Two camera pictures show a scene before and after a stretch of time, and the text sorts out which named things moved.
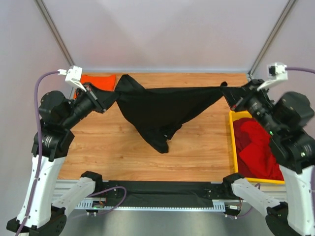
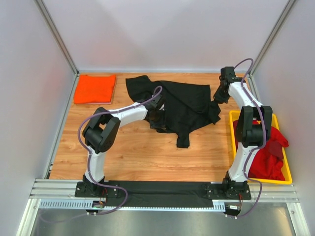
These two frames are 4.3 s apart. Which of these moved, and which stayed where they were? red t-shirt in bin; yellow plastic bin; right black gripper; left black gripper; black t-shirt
Moved: right black gripper; black t-shirt; left black gripper
Stayed: yellow plastic bin; red t-shirt in bin
